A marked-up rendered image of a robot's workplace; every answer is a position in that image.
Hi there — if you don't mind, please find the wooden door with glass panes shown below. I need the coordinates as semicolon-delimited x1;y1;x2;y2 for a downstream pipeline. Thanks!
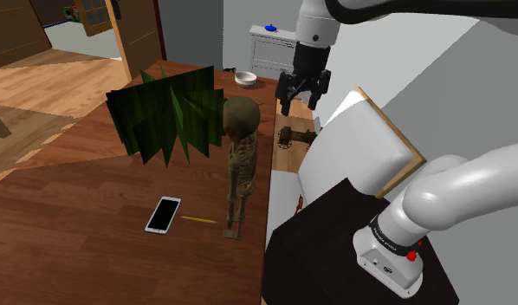
74;0;113;38

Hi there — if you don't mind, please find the white chair with wooden frame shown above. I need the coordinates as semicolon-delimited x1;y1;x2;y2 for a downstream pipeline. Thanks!
298;86;429;200

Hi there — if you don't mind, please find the white smartphone with black screen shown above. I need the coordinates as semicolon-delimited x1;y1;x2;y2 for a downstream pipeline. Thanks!
144;195;183;236

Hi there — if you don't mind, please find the white bowl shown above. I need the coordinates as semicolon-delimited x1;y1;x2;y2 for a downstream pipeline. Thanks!
234;70;259;88

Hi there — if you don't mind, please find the brown wooden door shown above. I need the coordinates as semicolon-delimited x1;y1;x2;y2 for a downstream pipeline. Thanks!
104;0;168;81

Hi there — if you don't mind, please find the yellow pencil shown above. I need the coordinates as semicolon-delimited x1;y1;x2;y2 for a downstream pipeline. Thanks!
180;215;218;225

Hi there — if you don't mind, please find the white cabinet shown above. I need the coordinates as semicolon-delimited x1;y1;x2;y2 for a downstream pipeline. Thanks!
248;23;301;81

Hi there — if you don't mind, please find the brown skeleton figure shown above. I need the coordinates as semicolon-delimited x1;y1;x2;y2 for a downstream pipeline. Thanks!
221;95;262;242

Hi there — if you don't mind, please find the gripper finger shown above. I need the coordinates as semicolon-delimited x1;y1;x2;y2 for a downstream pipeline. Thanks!
307;68;333;110
275;72;305;118

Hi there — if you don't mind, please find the dark robot stand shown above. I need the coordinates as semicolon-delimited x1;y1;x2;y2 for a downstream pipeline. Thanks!
261;177;461;305

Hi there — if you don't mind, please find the dark green spiky plant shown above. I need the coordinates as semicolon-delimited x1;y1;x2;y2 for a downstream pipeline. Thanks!
105;64;228;169

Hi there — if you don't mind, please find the dark cannon model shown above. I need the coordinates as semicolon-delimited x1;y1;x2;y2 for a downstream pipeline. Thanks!
276;125;320;152

